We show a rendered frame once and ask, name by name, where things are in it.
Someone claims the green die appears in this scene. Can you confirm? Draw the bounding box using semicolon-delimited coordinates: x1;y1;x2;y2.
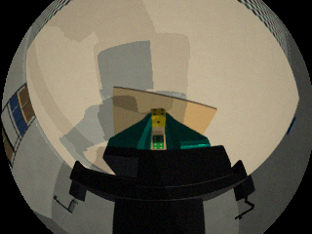
152;135;164;149

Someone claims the yellow die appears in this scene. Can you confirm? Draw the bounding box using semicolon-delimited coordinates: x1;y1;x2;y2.
151;108;166;127

